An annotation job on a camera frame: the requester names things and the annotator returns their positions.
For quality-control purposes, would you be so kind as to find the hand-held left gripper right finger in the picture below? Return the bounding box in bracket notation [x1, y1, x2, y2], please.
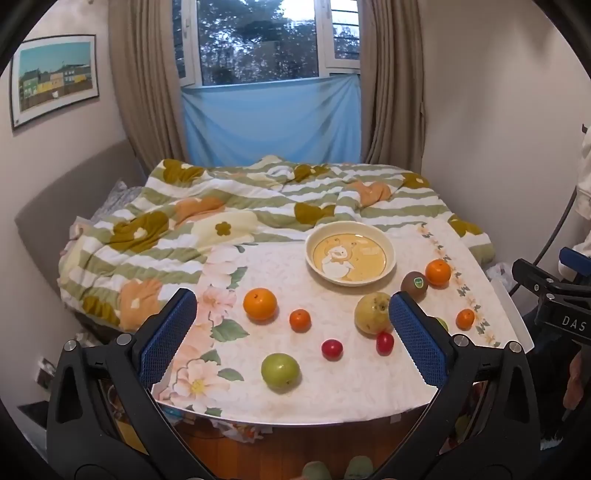
[369, 292, 542, 480]

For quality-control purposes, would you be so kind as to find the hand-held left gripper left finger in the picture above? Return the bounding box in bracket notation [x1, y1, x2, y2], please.
[46, 288, 218, 480]

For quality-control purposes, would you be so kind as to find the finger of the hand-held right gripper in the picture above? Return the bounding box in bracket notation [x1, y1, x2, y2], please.
[558, 247, 591, 280]
[512, 258, 583, 301]

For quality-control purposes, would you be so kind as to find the yellow pear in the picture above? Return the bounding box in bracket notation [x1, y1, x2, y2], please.
[354, 292, 393, 334]

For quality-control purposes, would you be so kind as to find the brown kiwi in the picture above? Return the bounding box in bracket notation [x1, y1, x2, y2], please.
[400, 271, 428, 303]

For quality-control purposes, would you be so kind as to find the cream cartoon bowl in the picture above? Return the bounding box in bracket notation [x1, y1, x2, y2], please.
[305, 222, 397, 287]

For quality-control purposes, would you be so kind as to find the person's right hand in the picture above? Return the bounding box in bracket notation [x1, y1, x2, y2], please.
[564, 353, 591, 412]

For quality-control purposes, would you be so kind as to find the white plastic bag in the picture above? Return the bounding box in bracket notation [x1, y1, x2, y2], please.
[487, 261, 515, 296]

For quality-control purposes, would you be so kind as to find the medium orange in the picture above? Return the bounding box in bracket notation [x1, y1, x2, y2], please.
[425, 259, 452, 288]

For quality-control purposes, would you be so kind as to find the large orange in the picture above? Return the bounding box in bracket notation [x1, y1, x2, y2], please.
[243, 287, 278, 322]

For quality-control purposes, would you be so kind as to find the striped floral blanket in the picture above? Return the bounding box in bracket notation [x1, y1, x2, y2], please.
[58, 154, 496, 332]

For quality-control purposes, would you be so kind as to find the floral tablecloth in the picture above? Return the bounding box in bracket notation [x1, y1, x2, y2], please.
[152, 222, 509, 425]

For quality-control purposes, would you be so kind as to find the green slipper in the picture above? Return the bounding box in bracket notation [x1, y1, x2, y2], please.
[346, 456, 375, 480]
[302, 460, 331, 480]

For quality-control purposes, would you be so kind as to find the grey patterned pillow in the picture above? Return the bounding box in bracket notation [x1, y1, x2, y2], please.
[90, 180, 148, 222]

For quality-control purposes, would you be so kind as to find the grey bed headboard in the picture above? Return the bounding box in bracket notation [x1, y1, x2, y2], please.
[14, 138, 148, 259]

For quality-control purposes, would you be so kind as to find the beige curtain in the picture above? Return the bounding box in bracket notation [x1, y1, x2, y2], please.
[358, 0, 426, 174]
[108, 0, 204, 171]

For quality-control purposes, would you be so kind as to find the light blue cloth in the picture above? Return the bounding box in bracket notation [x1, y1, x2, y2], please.
[180, 74, 363, 168]

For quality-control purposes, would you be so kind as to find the window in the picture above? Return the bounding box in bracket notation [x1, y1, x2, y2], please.
[172, 0, 362, 88]

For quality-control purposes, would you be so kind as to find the black cable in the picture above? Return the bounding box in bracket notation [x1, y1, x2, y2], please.
[508, 187, 580, 294]

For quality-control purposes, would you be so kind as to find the framed wall poster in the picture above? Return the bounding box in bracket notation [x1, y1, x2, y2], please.
[9, 34, 100, 131]

